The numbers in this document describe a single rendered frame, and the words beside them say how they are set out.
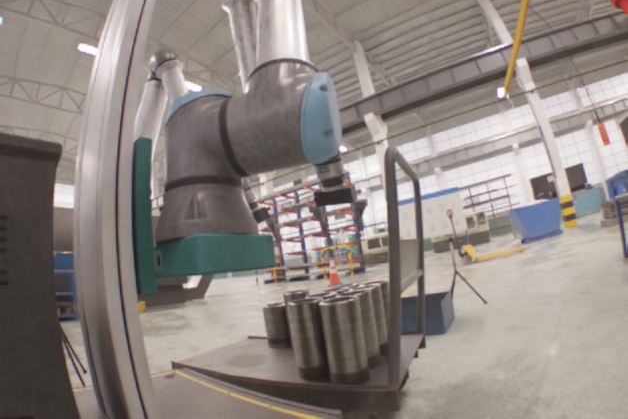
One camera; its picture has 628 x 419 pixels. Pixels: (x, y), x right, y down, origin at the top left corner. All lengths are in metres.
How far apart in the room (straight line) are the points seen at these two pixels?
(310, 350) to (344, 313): 0.21
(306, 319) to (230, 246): 0.60
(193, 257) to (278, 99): 0.27
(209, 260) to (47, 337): 0.25
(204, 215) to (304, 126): 0.20
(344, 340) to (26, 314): 0.79
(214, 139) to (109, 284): 0.30
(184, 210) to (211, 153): 0.11
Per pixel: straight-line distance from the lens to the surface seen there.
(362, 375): 0.99
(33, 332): 0.43
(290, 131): 0.47
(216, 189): 0.51
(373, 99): 12.12
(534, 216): 8.56
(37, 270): 0.43
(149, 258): 0.58
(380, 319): 1.19
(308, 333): 1.04
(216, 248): 0.46
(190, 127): 0.55
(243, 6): 0.96
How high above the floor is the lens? 0.66
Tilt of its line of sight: 14 degrees up
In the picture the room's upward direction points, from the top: 9 degrees counter-clockwise
